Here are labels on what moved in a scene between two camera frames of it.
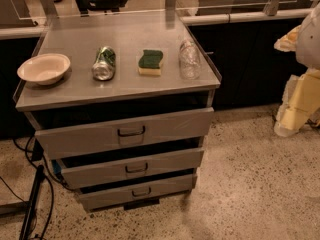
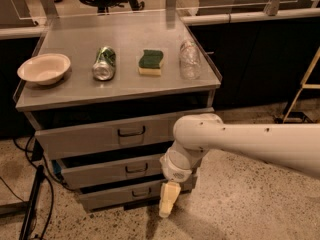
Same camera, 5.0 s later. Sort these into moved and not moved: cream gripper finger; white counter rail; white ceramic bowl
Moved: cream gripper finger
Not moved: white counter rail; white ceramic bowl
